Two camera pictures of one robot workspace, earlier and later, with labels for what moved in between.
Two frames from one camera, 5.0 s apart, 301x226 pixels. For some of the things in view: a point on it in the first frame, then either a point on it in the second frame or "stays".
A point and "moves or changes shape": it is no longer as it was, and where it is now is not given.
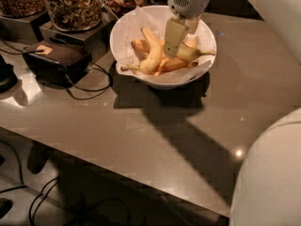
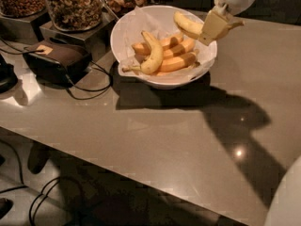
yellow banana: (189, 53) moves or changes shape
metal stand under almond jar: (24, 29) stays
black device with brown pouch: (57, 62) stays
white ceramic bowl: (137, 46) stays
